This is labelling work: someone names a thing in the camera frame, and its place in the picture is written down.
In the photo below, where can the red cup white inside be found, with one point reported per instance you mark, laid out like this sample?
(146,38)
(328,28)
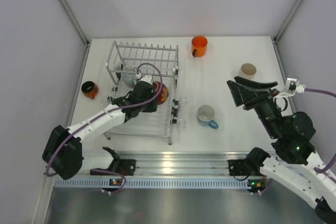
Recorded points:
(163,92)

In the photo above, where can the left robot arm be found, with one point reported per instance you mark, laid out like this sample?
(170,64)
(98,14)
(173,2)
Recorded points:
(67,151)

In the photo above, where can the blue mug white inside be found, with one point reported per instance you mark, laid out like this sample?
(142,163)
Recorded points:
(205,116)

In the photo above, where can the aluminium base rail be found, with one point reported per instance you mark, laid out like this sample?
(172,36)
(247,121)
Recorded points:
(181,164)

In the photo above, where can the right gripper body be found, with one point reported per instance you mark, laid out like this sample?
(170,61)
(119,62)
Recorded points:
(269,94)

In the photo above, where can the beige handleless cup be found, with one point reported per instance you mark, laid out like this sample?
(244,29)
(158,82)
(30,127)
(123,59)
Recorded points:
(247,71)

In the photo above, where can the clear hook lower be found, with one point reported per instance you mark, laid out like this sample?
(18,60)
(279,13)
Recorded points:
(181,124)

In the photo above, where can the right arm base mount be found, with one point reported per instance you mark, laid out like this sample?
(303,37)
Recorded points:
(241,167)

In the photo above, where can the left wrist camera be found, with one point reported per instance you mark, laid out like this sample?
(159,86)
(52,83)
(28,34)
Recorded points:
(144,78)

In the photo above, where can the clear hook upper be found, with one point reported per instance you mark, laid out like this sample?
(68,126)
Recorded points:
(181,101)

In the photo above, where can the slotted cable duct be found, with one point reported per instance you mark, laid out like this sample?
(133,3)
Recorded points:
(157,183)

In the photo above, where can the grey-green ceramic mug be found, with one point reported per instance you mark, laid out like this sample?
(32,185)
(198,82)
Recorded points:
(130,78)

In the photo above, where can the clear hook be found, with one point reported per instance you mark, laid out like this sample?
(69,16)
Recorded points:
(181,124)
(181,101)

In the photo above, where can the small dark orange cup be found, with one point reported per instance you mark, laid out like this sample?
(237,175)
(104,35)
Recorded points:
(89,89)

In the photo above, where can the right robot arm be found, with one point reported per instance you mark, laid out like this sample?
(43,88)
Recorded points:
(297,165)

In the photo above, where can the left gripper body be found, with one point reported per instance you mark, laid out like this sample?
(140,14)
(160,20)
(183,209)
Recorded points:
(148,107)

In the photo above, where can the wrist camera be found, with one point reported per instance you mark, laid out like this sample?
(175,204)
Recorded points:
(144,78)
(292,86)

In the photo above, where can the orange mug black handle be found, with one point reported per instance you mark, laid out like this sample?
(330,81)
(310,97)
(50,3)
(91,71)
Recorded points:
(199,46)

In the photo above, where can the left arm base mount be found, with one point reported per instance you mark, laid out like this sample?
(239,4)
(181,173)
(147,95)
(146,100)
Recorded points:
(125,167)

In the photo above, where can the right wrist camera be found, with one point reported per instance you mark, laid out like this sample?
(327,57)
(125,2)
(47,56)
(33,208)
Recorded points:
(292,86)

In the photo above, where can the white wire dish rack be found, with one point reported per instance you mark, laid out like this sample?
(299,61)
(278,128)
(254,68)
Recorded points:
(161,62)

